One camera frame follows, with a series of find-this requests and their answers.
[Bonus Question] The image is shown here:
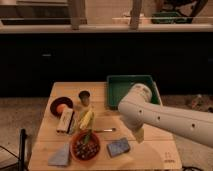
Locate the metal cup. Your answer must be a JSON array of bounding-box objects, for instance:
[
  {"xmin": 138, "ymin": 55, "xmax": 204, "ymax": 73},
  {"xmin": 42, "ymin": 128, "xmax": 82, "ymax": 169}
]
[{"xmin": 79, "ymin": 90, "xmax": 90, "ymax": 106}]

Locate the green plastic tray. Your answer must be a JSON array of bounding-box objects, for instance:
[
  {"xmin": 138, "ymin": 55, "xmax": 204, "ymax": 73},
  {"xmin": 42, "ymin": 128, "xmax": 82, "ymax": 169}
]
[{"xmin": 106, "ymin": 75, "xmax": 161, "ymax": 110}]

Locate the grey folded cloth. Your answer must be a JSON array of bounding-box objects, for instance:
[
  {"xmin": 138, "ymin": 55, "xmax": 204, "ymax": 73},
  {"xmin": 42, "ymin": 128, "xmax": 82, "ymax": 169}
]
[{"xmin": 48, "ymin": 143, "xmax": 70, "ymax": 166}]

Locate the green object on shelf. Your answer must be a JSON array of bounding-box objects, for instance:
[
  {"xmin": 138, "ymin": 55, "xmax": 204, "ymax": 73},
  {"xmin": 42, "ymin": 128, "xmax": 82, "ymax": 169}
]
[{"xmin": 151, "ymin": 11, "xmax": 187, "ymax": 24}]

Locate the white black eraser block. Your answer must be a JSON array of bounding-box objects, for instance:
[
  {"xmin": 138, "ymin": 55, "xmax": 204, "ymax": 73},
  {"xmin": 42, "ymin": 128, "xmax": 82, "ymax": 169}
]
[{"xmin": 56, "ymin": 108, "xmax": 74, "ymax": 132}]

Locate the blue sponge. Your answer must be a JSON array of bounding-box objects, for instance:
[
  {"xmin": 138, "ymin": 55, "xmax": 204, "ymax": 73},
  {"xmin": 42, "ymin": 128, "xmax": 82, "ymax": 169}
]
[{"xmin": 107, "ymin": 138, "xmax": 130, "ymax": 157}]

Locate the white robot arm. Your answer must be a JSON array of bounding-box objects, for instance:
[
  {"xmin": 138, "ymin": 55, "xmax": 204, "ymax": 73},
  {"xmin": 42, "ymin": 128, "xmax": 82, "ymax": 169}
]
[{"xmin": 118, "ymin": 83, "xmax": 213, "ymax": 148}]

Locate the small paint brush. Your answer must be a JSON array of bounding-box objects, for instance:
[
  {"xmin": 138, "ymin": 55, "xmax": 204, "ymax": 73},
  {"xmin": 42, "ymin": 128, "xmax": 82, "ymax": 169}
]
[{"xmin": 93, "ymin": 128, "xmax": 116, "ymax": 133}]

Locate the corn cob toy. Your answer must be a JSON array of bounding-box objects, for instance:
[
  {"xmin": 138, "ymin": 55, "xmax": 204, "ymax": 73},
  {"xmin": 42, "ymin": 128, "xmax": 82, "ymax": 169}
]
[{"xmin": 79, "ymin": 109, "xmax": 94, "ymax": 130}]

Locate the orange bowl with beads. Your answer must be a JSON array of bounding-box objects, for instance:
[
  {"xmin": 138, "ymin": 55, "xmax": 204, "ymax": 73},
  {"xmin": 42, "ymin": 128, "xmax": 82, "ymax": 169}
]
[{"xmin": 70, "ymin": 130, "xmax": 101, "ymax": 162}]

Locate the black chair frame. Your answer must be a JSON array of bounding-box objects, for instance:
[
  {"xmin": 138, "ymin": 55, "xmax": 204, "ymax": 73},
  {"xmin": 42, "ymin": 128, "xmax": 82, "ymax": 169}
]
[{"xmin": 0, "ymin": 129, "xmax": 29, "ymax": 171}]

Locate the orange fruit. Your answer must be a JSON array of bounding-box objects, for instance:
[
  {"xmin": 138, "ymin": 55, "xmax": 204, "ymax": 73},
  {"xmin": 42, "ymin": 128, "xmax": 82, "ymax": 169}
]
[{"xmin": 56, "ymin": 104, "xmax": 67, "ymax": 114}]

